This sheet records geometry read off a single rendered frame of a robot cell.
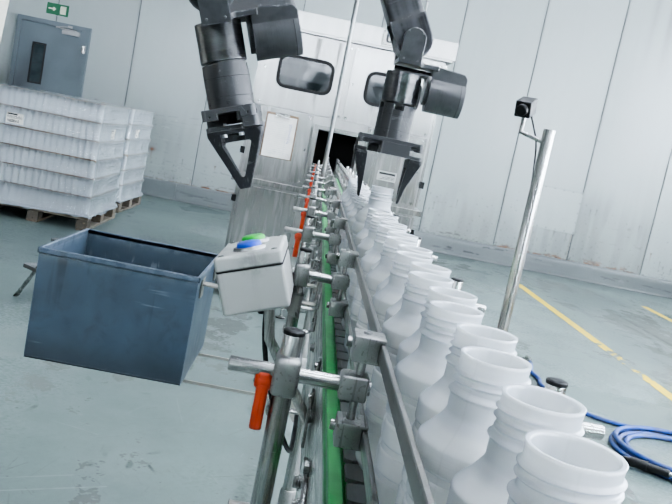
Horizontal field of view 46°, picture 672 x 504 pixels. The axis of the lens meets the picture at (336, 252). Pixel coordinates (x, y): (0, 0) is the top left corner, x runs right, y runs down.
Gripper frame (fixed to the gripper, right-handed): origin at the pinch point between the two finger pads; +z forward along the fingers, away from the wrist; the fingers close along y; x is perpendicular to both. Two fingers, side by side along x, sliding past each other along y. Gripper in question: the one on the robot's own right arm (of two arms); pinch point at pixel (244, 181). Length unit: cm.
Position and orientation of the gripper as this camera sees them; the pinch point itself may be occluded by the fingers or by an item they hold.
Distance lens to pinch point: 100.2
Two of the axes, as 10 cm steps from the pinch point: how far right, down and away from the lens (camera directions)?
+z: 1.5, 9.8, 1.5
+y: -0.2, -1.4, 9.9
